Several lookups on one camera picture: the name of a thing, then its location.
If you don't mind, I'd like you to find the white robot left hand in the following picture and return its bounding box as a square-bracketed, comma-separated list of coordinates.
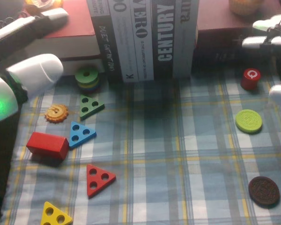
[0, 7, 69, 127]

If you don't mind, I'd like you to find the dark maroon thick book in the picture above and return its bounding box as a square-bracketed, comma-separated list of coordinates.
[191, 0, 281, 74]

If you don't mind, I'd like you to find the dark red hardcover book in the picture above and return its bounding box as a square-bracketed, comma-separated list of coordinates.
[21, 0, 102, 62]

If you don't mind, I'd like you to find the black book handwritten white title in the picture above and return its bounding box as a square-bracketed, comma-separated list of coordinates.
[90, 0, 123, 84]

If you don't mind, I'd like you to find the tan toy biscuit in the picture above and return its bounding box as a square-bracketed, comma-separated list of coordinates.
[44, 103, 69, 124]

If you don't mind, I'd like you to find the yellow knitted round toy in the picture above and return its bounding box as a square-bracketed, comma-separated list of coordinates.
[229, 0, 264, 16]

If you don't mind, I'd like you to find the red cylinder letter Q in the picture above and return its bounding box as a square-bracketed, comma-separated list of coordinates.
[240, 68, 261, 91]

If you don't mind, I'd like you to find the green triangle three-hole block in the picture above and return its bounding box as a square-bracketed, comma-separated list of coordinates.
[79, 94, 106, 121]

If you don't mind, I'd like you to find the yellow white round toy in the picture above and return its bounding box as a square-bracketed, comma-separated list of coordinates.
[25, 0, 64, 10]

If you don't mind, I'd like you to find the red rectangular wooden block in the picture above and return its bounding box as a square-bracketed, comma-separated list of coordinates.
[26, 131, 70, 161]

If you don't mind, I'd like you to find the blue triangle three-hole block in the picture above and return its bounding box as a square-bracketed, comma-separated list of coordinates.
[68, 120, 97, 149]

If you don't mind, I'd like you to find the green toy sandwich cookie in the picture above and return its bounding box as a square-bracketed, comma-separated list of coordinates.
[235, 109, 263, 135]

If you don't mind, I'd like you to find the red triangle three-hole block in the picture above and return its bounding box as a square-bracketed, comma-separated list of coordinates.
[86, 164, 117, 199]

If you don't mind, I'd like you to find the blue plaid tablecloth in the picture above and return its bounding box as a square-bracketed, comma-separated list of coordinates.
[0, 70, 281, 225]

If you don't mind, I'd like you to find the yellow triangle three-hole block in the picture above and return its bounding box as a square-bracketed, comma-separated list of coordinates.
[40, 201, 74, 225]

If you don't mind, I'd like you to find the brown chocolate toy cookie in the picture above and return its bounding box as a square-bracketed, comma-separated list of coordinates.
[248, 176, 281, 208]

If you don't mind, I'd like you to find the green wooden ring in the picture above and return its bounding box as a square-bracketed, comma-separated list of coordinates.
[74, 67, 100, 86]

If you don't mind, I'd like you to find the yellow wooden ring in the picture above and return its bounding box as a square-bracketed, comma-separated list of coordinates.
[76, 81, 100, 89]

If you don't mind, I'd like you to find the blue wooden ring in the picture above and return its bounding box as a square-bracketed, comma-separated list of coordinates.
[78, 84, 101, 92]

